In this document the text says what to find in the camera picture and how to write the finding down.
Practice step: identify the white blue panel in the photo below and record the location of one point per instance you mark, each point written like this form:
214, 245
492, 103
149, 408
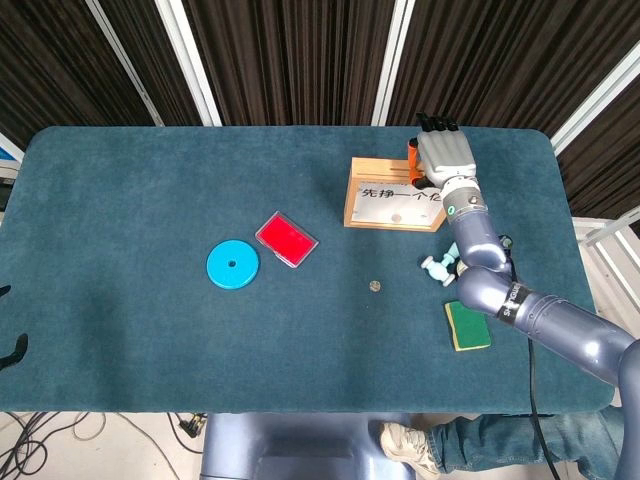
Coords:
7, 155

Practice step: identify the white aluminium frame rails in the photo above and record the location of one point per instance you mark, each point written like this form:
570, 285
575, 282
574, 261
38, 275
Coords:
607, 235

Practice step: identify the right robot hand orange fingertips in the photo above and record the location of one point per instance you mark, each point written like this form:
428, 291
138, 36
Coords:
445, 155

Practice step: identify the thin grey frame post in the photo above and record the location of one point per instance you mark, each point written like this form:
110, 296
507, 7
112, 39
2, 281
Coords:
126, 65

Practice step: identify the black pleated curtain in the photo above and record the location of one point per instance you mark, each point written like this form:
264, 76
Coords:
300, 60

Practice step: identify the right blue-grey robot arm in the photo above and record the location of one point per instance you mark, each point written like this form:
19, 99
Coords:
550, 320

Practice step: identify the blue disc with hole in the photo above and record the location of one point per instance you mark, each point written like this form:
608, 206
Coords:
220, 270

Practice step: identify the dark glass bottle with label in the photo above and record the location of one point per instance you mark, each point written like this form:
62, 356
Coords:
508, 241

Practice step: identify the teal table cloth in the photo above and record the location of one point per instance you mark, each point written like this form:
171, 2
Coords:
150, 200

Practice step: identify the red card in clear case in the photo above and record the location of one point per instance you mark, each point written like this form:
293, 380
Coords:
287, 239

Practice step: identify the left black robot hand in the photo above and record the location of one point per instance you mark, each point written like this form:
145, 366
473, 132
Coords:
15, 350

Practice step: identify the black power plug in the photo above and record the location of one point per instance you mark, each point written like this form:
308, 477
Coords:
192, 426

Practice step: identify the wooden coin box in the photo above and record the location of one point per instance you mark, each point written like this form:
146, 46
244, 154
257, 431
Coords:
365, 172

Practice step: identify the beige sneaker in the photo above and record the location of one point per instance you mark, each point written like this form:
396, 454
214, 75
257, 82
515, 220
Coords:
405, 445

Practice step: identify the blue jeans leg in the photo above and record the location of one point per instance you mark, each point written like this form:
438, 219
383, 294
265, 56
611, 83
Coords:
500, 440

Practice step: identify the white aluminium frame post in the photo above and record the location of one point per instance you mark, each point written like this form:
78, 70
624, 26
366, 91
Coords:
187, 60
392, 65
595, 100

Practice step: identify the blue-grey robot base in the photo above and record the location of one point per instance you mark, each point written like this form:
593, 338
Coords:
300, 445

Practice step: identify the light blue toy dumbbell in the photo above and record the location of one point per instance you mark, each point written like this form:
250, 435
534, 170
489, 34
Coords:
437, 271

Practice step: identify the green yellow sponge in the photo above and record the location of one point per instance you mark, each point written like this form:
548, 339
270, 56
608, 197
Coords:
467, 332

